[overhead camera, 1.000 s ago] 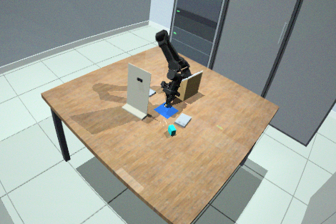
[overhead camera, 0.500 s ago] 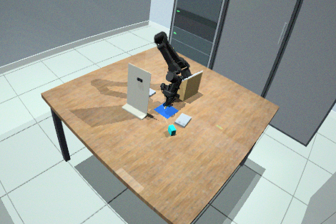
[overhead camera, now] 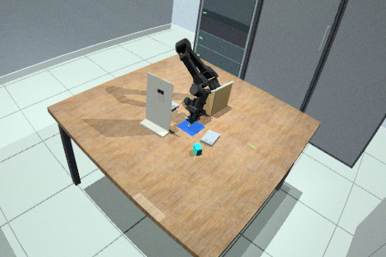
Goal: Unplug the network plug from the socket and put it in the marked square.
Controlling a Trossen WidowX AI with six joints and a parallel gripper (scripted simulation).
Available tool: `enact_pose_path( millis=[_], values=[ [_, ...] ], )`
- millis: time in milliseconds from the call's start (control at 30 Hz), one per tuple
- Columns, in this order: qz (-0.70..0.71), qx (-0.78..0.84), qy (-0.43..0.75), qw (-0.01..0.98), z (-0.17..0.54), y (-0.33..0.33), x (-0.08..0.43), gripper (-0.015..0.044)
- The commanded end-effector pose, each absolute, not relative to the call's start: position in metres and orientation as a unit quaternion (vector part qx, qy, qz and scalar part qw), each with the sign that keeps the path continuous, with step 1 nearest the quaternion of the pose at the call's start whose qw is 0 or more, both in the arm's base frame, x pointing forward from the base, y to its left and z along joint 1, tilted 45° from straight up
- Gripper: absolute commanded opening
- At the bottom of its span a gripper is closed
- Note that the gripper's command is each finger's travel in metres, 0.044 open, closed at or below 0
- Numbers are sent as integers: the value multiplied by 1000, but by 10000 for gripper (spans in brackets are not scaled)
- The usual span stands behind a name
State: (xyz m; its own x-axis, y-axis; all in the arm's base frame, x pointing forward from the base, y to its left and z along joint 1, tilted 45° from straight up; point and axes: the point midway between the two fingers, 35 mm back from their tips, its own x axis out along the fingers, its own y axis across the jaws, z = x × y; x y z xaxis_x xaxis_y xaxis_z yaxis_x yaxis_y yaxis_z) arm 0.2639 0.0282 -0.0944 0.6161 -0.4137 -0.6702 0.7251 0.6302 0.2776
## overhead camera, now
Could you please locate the blue flat square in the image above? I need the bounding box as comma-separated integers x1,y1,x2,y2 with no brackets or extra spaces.
177,117,205,136

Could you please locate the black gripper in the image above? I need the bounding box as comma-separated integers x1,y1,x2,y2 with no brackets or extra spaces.
186,97,206,124

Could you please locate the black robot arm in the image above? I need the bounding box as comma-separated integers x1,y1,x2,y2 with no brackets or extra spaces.
175,39,221,106

